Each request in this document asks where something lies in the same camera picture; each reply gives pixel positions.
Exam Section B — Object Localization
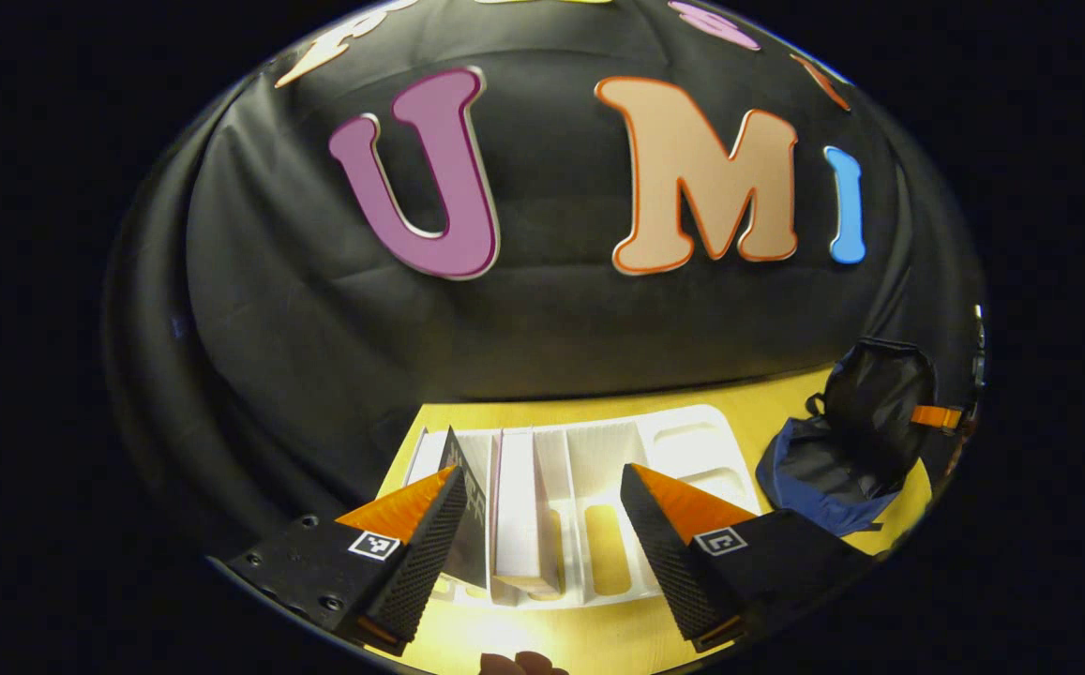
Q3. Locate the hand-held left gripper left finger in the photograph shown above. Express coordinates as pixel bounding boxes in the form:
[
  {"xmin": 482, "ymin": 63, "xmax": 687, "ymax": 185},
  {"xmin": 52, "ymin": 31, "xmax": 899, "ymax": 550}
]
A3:
[{"xmin": 223, "ymin": 466, "xmax": 468, "ymax": 654}]

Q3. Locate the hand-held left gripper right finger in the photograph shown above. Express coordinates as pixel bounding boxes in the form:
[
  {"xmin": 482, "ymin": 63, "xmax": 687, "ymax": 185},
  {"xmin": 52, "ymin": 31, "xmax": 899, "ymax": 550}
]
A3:
[{"xmin": 620, "ymin": 462, "xmax": 871, "ymax": 654}]

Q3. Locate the pink book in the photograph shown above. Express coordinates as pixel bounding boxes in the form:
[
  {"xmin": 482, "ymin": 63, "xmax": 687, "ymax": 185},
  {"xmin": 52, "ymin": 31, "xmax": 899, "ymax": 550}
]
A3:
[{"xmin": 493, "ymin": 429, "xmax": 562, "ymax": 593}]

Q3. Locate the blue schoolbag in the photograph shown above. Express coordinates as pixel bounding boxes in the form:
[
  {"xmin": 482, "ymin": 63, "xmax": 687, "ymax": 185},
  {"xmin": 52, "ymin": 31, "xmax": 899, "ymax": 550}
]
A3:
[{"xmin": 756, "ymin": 337, "xmax": 965, "ymax": 537}]

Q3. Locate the black backdrop cloth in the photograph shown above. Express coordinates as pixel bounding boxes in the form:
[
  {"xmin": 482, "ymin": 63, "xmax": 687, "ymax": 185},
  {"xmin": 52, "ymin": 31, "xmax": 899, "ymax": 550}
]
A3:
[{"xmin": 103, "ymin": 0, "xmax": 988, "ymax": 563}]

